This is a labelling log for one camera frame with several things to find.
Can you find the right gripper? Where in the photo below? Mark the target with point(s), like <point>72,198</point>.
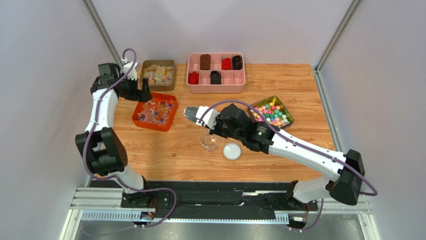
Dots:
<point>219,125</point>

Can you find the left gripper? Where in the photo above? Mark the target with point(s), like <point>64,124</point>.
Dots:
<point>140,95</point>

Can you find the orange tray of lollipops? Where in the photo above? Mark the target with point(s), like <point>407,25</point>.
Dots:
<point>157,114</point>

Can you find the bronze tin of gummy candies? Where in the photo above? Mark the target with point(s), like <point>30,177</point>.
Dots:
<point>161,74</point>

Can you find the silver metal scoop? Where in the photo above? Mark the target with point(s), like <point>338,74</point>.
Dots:
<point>190,113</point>

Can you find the green tin of star candies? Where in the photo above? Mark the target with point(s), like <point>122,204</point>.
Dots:
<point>274,111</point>

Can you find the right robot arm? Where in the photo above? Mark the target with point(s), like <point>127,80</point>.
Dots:
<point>342,173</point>

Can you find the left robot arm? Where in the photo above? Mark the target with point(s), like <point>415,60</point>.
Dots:
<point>104,155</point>

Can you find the clear glass jar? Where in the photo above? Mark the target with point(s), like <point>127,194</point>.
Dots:
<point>208,141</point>

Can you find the white jar lid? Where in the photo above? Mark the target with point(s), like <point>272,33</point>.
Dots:
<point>231,151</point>

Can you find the red candy lower compartment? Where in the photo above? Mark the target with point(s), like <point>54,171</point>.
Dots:
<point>193,78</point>

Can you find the black candy lower compartment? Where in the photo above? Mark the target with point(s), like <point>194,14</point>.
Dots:
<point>215,77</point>

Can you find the black candy compartment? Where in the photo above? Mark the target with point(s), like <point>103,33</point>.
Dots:
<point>215,77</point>
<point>237,62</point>

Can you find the pink divided organizer box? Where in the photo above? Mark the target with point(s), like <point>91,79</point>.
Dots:
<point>233,81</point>

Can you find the black candy upper compartment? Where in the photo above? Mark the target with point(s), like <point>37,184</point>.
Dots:
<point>237,62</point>

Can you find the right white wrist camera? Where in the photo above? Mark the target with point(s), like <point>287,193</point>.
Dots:
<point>206,119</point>

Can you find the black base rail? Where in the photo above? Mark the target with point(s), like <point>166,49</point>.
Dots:
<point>232,200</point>

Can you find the right aluminium frame post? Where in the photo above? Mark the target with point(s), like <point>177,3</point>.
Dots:
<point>342,26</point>

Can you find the aluminium frame post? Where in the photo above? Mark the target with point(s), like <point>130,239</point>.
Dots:
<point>342,26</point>
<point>98,23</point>

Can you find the left aluminium frame post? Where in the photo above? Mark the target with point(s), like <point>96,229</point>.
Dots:
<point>98,23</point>

